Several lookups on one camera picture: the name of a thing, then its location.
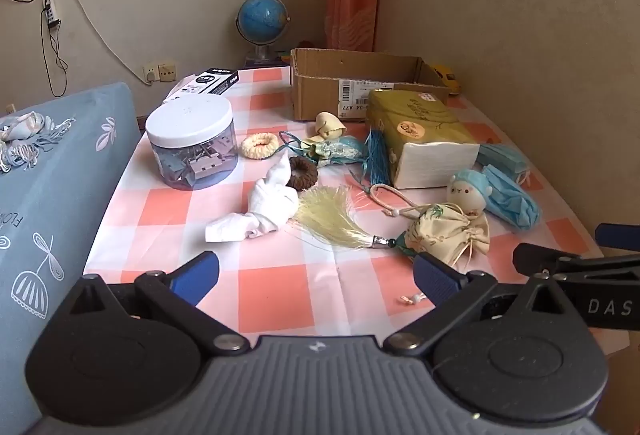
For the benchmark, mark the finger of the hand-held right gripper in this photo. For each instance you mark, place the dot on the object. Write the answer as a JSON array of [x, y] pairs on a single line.
[[620, 235], [607, 295]]

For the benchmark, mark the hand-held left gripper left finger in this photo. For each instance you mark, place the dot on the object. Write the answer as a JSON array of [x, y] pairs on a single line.
[[196, 276]]

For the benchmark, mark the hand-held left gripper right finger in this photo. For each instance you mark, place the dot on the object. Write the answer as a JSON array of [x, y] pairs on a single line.
[[434, 279]]

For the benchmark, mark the cream sachet with tassel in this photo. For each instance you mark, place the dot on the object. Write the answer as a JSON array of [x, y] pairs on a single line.
[[445, 235]]

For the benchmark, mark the white cloth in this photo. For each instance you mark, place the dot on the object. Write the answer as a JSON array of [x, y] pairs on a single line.
[[267, 205]]

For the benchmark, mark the blue face mask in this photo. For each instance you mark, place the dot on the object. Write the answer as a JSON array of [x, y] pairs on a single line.
[[500, 156], [512, 202]]

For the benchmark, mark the cream scrunchie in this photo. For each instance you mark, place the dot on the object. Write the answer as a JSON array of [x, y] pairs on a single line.
[[252, 150]]

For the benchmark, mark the brown scrunchie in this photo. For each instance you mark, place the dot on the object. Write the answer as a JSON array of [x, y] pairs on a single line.
[[310, 175]]

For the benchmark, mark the blue sachet with teal tassel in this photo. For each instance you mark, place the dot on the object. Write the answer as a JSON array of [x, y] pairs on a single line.
[[340, 150]]

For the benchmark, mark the brown cardboard box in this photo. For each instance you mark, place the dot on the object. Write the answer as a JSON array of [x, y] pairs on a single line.
[[320, 87]]

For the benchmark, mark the pink checkered tablecloth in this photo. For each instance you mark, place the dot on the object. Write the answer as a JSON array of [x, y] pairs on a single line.
[[280, 290]]

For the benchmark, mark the olive green tissue pack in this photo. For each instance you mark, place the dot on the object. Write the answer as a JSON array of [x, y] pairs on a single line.
[[425, 135]]

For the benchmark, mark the blue printed cushion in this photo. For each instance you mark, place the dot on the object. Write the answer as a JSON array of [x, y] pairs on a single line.
[[55, 215]]

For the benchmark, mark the clear jar with white lid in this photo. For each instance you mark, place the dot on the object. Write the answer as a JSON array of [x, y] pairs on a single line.
[[190, 120]]

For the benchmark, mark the cream cloth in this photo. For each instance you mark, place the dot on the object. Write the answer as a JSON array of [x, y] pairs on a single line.
[[327, 122]]

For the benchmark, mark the black and white pen box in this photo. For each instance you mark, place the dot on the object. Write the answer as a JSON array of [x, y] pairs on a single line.
[[217, 80]]

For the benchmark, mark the yellow toy car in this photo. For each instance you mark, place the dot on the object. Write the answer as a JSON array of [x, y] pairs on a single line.
[[445, 76]]

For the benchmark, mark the large cardboard sheet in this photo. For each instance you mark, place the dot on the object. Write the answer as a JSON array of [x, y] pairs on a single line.
[[525, 40]]

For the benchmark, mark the knotted fringed scarf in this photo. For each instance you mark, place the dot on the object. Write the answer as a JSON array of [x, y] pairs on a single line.
[[22, 127]]

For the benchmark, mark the blue globe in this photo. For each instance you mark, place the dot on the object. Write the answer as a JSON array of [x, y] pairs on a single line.
[[262, 17]]

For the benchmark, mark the wall outlets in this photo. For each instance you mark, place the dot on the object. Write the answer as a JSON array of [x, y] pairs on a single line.
[[162, 72]]

